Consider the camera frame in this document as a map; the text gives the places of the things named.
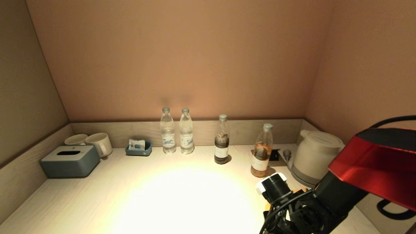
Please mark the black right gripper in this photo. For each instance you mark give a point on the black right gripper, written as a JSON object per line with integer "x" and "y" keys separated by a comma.
{"x": 305, "y": 214}

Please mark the grey kettle base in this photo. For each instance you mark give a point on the grey kettle base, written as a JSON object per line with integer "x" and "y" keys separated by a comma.
{"x": 300, "y": 180}

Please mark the white electric kettle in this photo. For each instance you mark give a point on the white electric kettle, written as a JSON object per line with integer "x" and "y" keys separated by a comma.
{"x": 313, "y": 156}

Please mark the grey power plug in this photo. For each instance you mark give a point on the grey power plug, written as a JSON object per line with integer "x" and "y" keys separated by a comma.
{"x": 287, "y": 153}

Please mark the black power socket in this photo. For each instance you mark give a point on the black power socket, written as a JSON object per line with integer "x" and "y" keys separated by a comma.
{"x": 274, "y": 155}

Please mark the bottle with amber tea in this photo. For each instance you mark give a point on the bottle with amber tea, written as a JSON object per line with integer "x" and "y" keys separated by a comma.
{"x": 261, "y": 159}

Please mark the bottle with dark tea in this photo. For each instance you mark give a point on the bottle with dark tea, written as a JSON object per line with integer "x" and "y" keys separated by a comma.
{"x": 221, "y": 149}

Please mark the clear water bottle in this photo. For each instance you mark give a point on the clear water bottle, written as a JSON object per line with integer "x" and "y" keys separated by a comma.
{"x": 168, "y": 136}
{"x": 186, "y": 136}

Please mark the small blue tray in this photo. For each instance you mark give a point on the small blue tray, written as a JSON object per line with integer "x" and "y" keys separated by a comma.
{"x": 139, "y": 152}

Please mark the white tea bag packet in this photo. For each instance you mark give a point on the white tea bag packet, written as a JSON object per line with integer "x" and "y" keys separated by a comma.
{"x": 136, "y": 144}

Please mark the white ceramic mug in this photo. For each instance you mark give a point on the white ceramic mug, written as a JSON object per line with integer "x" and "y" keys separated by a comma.
{"x": 99, "y": 142}
{"x": 75, "y": 139}

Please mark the grey tissue box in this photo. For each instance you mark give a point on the grey tissue box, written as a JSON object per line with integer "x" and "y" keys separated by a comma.
{"x": 70, "y": 163}

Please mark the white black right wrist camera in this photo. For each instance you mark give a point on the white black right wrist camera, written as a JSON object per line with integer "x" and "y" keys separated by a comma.
{"x": 274, "y": 187}

